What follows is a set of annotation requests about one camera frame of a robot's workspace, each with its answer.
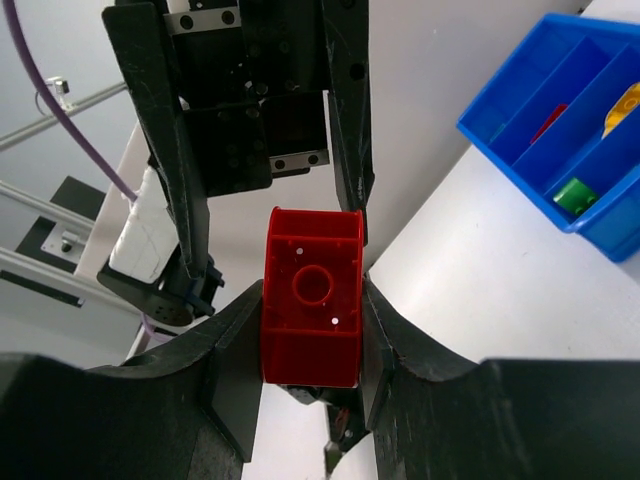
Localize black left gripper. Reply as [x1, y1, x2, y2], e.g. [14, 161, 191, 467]
[102, 1, 374, 278]

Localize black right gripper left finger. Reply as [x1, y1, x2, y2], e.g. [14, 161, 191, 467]
[1, 282, 263, 479]

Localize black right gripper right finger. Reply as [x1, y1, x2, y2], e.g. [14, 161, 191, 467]
[361, 282, 639, 479]

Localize green two-stud brick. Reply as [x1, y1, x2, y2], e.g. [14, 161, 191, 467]
[553, 177, 599, 217]

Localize red long brick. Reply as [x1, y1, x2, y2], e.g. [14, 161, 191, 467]
[530, 103, 568, 145]

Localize yellow arch brick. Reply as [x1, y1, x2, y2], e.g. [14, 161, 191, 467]
[602, 82, 640, 139]

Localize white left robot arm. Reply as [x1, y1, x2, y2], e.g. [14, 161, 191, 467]
[98, 1, 375, 326]

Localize blue divided plastic bin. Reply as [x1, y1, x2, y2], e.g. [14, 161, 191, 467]
[457, 13, 639, 263]

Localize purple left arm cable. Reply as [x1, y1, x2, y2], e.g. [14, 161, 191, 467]
[3, 0, 176, 343]

